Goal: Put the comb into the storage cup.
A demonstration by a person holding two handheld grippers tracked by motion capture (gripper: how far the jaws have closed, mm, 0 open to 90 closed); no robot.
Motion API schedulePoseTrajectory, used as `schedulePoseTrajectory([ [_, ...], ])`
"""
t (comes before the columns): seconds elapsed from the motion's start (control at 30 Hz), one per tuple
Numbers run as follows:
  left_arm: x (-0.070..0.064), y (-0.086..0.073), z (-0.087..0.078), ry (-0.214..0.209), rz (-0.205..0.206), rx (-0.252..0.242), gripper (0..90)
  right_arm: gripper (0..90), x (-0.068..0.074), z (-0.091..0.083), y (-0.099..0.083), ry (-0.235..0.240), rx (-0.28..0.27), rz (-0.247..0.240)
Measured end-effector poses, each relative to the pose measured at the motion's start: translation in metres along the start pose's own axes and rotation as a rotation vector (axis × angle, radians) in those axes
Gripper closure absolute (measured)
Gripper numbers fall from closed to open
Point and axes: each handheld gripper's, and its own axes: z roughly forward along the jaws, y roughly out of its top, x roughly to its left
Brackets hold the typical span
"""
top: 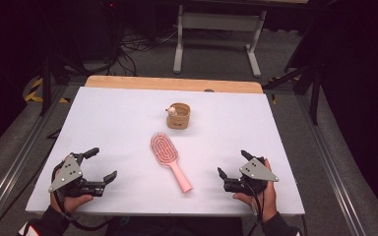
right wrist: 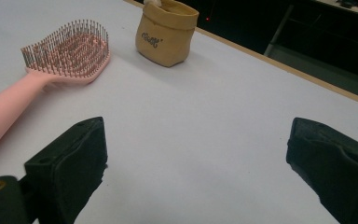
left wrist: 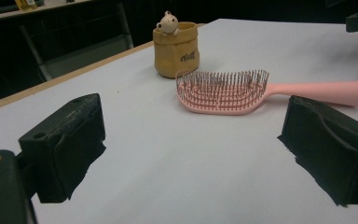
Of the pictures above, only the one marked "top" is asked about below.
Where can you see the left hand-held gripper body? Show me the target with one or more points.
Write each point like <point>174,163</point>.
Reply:
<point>68,173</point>

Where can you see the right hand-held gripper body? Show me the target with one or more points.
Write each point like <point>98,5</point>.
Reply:
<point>256,173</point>

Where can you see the pink hairbrush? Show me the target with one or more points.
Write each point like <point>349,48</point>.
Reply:
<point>165,152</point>

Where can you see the beige basket with bear figure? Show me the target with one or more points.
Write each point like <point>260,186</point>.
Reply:
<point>178,119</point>

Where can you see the person's right hand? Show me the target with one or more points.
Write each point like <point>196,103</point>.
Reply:
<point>268,196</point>

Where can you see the person's left hand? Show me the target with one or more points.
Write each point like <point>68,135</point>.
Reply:
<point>73,201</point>

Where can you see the white table cover board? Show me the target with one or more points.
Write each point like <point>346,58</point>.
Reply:
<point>124,131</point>

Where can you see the black tripod stand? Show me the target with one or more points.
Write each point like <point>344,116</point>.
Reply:
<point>315,88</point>
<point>47,85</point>

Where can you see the yellow black hazard tape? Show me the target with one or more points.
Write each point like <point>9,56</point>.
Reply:
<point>35,90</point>

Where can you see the aluminium floor rail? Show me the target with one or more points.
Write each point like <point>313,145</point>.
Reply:
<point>331,164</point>
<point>16,164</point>

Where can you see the grey metal stand frame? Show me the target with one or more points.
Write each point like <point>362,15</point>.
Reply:
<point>220,21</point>

